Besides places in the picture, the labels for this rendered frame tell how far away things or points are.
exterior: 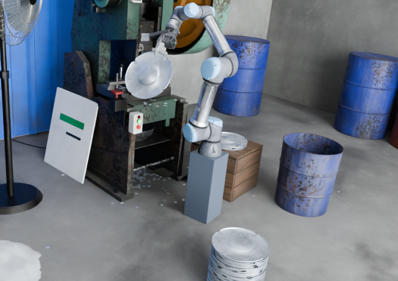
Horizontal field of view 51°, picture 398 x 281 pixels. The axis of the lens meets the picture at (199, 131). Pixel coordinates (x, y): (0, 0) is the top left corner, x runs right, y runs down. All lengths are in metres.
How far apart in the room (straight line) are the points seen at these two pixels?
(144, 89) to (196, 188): 0.74
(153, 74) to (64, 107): 1.12
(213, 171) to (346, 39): 3.50
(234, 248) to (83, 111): 1.58
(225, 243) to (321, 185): 1.04
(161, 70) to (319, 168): 1.25
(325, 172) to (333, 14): 3.19
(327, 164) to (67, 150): 1.87
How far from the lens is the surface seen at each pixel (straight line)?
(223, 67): 2.31
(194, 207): 2.78
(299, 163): 2.91
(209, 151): 2.60
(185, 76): 5.13
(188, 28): 3.18
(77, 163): 3.22
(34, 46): 3.88
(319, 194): 3.02
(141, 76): 2.42
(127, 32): 2.82
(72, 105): 3.27
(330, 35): 5.80
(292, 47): 6.07
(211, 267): 2.20
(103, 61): 3.12
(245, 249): 2.16
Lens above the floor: 1.46
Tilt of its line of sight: 20 degrees down
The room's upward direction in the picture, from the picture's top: 6 degrees clockwise
